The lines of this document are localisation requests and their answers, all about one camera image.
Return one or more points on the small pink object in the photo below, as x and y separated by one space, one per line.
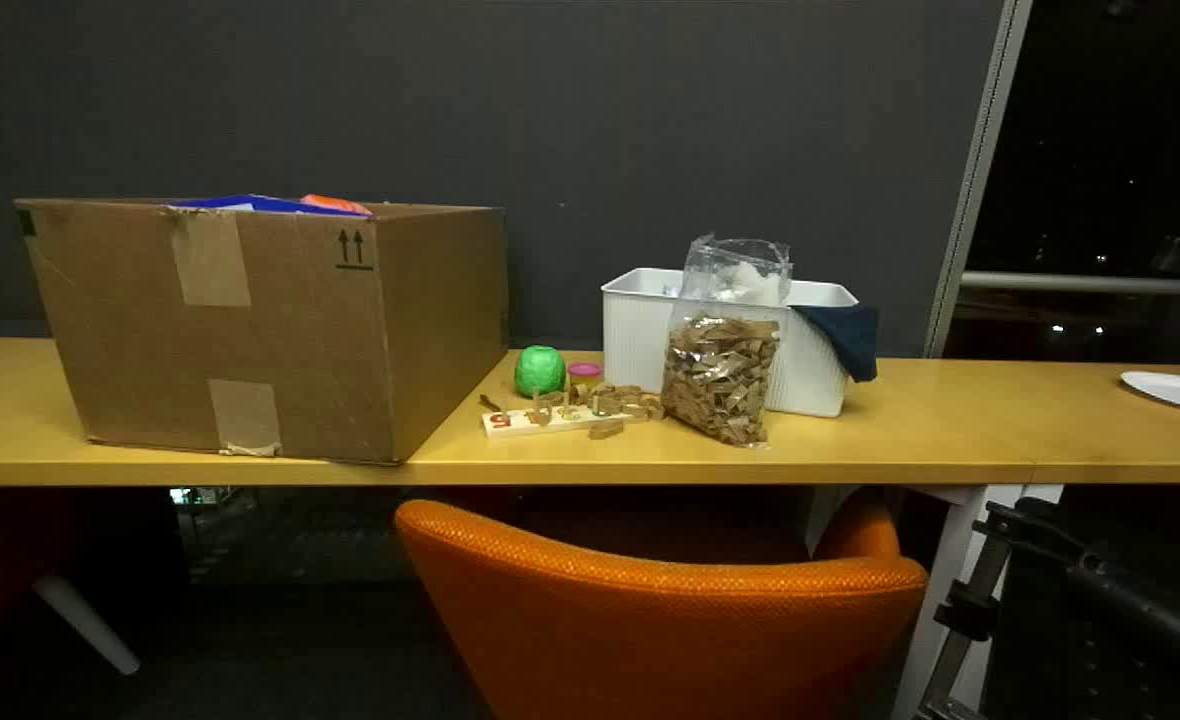
585 370

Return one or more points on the red flat item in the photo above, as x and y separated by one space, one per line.
338 206

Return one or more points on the brown cardboard box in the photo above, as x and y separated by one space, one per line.
280 332

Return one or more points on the white plastic basket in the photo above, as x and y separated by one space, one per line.
632 332

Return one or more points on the white table leg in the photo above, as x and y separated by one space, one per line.
940 585
89 624

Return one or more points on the blue flat item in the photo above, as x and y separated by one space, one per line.
248 201

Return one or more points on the grey window rail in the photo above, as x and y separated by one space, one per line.
1093 281

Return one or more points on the black tripod stand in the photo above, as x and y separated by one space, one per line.
1121 614

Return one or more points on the clear bag of wooden pieces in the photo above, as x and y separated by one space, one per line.
722 381

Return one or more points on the orange fabric chair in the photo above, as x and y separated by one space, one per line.
2 561
641 624

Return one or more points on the green ball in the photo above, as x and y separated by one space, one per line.
536 370

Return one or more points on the grey window frame post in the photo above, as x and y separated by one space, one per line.
974 174

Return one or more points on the wooden puzzle board with pieces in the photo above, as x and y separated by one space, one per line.
535 421

